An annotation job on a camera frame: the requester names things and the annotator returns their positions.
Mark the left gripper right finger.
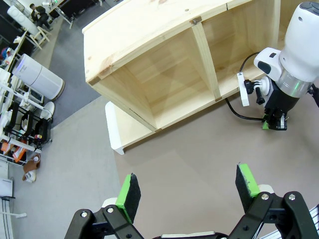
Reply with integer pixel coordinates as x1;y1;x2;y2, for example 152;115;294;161
228;162;318;239

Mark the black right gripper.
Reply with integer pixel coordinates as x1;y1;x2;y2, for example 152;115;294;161
261;80;300;131

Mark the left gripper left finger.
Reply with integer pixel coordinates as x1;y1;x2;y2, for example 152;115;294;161
64;173;146;239

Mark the thick black power cable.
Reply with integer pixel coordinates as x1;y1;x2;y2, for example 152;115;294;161
225;98;266;122

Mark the white sneaker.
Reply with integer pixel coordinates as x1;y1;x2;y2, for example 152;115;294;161
22;171;36;184

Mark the orange white box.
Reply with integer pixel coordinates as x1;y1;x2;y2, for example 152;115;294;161
11;146;27;163

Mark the black metal storage rack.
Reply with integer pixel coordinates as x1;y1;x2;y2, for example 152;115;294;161
4;101;53;150

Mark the light wooden shelf unit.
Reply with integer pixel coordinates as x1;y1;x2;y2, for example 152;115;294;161
82;0;304;149

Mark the white cylindrical air purifier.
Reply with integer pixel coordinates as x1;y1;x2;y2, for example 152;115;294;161
11;53;65;101

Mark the white desk with clutter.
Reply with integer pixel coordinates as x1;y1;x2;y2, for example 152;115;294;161
0;29;45;110

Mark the wooden trestle stand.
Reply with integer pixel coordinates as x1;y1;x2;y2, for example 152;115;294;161
29;25;52;51

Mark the seated person in black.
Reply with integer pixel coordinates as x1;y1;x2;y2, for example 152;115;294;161
29;3;53;32

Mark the tall white cylinder appliance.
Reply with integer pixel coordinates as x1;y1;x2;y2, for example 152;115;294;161
6;5;33;36

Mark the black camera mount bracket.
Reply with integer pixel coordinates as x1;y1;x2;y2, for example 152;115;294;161
244;76;272;106

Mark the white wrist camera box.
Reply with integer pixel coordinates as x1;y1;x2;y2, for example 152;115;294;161
236;72;250;108

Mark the thin black camera cable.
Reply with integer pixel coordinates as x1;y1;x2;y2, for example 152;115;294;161
239;51;261;74

